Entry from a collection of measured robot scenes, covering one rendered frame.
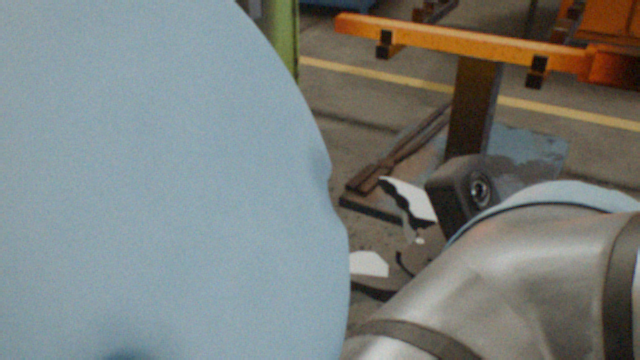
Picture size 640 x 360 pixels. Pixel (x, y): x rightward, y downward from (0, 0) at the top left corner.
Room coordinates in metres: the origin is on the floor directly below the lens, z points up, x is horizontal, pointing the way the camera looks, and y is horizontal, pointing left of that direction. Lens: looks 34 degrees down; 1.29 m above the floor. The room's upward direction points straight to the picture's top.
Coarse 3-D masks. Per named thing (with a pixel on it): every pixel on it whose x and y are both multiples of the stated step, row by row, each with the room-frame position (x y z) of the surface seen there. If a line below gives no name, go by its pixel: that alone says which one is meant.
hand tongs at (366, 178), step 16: (416, 128) 0.98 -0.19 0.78; (432, 128) 0.98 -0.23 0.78; (400, 144) 0.91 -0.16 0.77; (416, 144) 0.91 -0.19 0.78; (384, 160) 0.85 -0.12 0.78; (400, 160) 0.87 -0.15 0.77; (368, 176) 0.80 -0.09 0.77; (384, 176) 0.80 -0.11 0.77; (352, 192) 0.77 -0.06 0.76; (368, 192) 0.76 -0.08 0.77
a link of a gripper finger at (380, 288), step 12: (360, 276) 0.30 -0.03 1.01; (372, 276) 0.30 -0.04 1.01; (384, 276) 0.30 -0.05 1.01; (396, 276) 0.30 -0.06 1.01; (408, 276) 0.30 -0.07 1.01; (360, 288) 0.30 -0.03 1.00; (372, 288) 0.29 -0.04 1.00; (384, 288) 0.29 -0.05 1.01; (396, 288) 0.29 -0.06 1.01; (384, 300) 0.29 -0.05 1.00
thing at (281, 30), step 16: (240, 0) 0.94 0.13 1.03; (256, 0) 0.97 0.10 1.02; (272, 0) 1.01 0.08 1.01; (288, 0) 1.04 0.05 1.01; (256, 16) 0.96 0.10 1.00; (272, 16) 1.00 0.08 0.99; (288, 16) 1.04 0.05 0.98; (272, 32) 1.00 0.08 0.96; (288, 32) 1.04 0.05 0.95; (288, 48) 1.03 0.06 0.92; (288, 64) 1.03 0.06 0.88
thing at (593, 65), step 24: (336, 24) 0.83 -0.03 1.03; (360, 24) 0.81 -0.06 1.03; (384, 24) 0.80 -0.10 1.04; (408, 24) 0.80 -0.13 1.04; (432, 48) 0.76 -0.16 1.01; (456, 48) 0.74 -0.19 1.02; (480, 48) 0.73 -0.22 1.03; (504, 48) 0.71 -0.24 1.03; (528, 48) 0.70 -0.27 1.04; (552, 48) 0.70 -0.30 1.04; (576, 48) 0.70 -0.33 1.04; (600, 48) 0.67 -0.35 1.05; (624, 48) 0.67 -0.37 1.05; (576, 72) 0.67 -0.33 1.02; (600, 72) 0.66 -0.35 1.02; (624, 72) 0.65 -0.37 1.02
